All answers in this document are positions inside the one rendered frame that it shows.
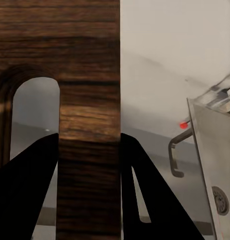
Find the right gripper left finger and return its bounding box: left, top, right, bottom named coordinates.
left=0, top=133, right=59, bottom=240

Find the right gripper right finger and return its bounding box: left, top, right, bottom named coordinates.
left=121, top=133, right=205, bottom=240

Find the cutting board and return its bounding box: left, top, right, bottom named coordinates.
left=0, top=0, right=121, bottom=240

